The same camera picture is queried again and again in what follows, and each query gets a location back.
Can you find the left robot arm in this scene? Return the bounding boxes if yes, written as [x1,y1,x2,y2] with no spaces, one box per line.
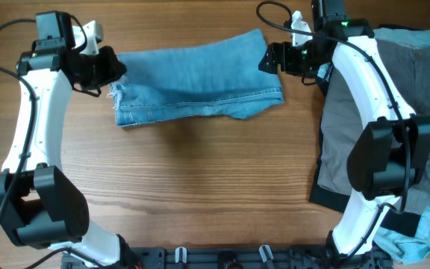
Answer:
[0,11,143,268]

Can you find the grey shirt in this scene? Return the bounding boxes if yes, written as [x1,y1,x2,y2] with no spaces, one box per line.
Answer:
[318,28,430,214]

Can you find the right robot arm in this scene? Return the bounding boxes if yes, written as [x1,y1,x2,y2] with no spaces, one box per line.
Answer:
[258,0,430,268]

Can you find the light blue denim jeans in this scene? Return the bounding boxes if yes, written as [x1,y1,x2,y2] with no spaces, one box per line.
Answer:
[109,29,284,127]

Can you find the light blue garment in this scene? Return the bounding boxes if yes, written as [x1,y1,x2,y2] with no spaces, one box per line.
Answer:
[317,27,430,265]

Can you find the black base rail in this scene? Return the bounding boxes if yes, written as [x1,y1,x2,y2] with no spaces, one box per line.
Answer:
[60,244,395,269]

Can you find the black garment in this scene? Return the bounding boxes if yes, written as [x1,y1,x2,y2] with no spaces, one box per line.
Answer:
[309,25,430,237]

